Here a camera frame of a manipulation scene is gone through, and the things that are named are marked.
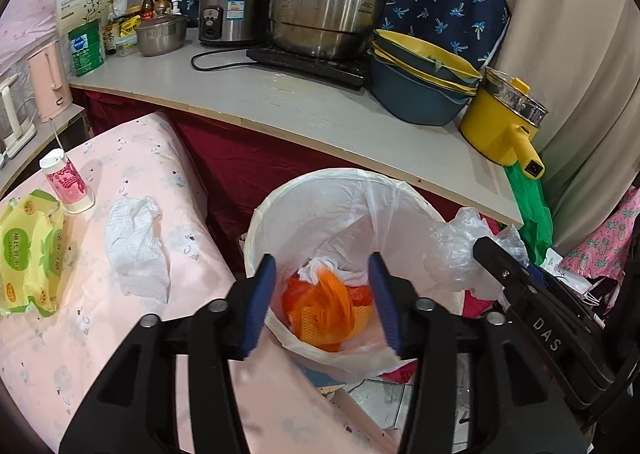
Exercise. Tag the orange foam net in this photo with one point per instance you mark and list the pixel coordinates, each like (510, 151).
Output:
(307, 326)

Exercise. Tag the clear plastic bag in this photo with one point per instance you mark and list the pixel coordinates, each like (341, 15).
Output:
(460, 244)

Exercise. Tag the steel rice cooker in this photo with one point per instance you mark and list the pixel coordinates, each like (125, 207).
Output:
(232, 9)

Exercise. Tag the orange printed plastic bag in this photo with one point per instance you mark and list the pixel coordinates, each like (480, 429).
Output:
(332, 294)

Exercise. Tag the brown sauce bottle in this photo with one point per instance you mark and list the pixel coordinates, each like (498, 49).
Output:
(147, 2)

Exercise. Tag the grey counter board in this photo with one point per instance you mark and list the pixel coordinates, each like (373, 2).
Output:
(300, 99)

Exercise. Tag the yellow plastic basin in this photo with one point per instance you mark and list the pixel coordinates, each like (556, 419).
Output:
(425, 54)

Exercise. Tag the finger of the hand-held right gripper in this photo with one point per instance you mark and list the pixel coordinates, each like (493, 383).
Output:
(500, 261)

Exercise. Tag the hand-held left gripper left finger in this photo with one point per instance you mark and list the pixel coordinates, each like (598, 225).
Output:
(260, 304)

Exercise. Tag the clear food container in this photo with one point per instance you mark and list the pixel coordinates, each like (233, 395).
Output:
(127, 48)

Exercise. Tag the small steel pot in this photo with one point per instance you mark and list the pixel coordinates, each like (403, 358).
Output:
(160, 37)

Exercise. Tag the beige curtain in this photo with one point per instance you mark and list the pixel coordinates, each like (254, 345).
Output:
(575, 59)

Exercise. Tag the green tin can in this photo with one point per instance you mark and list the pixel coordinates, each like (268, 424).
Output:
(86, 49)

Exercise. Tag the yellow electric pot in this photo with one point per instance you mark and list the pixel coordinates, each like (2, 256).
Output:
(490, 122)

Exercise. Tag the green plastic bag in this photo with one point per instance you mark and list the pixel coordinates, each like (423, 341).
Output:
(530, 214)

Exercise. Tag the dark red cloth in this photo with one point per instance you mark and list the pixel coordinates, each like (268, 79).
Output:
(240, 154)

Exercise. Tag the black induction cooker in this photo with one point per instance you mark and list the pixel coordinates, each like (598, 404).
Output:
(310, 65)

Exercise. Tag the white trash bin with liner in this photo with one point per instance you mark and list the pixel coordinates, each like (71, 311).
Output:
(350, 214)

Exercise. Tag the pink printed paper cup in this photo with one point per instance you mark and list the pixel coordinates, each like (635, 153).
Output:
(65, 181)

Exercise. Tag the large steel steamer pot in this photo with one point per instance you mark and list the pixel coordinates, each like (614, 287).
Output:
(330, 9)

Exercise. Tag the white glass kettle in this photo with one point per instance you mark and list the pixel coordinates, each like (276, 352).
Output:
(12, 119)

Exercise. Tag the dark blue plastic basin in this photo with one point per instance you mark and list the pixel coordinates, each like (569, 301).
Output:
(415, 104)

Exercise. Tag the dark jar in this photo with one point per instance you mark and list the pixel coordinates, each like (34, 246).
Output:
(110, 34)

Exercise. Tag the pink electric kettle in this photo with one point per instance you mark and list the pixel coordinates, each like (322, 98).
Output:
(47, 84)

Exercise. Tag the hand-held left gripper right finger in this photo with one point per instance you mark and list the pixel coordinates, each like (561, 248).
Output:
(385, 304)

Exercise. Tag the pink pineapple print cloth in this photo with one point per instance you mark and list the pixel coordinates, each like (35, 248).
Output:
(600, 244)

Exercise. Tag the white pump bottle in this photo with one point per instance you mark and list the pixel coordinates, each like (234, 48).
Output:
(176, 8)

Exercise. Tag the amber oil bottle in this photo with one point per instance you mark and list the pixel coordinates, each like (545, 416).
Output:
(162, 2)

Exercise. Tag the yellow green wipes packet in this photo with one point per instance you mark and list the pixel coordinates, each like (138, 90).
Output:
(30, 254)

